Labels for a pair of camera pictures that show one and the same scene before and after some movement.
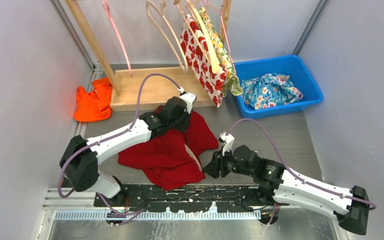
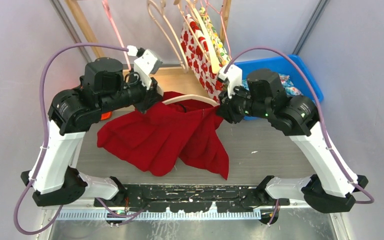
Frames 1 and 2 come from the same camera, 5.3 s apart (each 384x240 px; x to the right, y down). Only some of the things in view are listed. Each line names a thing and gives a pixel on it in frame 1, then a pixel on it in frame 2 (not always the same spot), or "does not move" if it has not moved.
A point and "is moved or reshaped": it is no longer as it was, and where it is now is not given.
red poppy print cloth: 198,55 does not move
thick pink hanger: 108,8 does not move
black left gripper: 182,127 -> 151,97
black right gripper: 217,164 -> 226,110
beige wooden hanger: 192,154 -> 189,97
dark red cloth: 170,159 is moved or reshaped
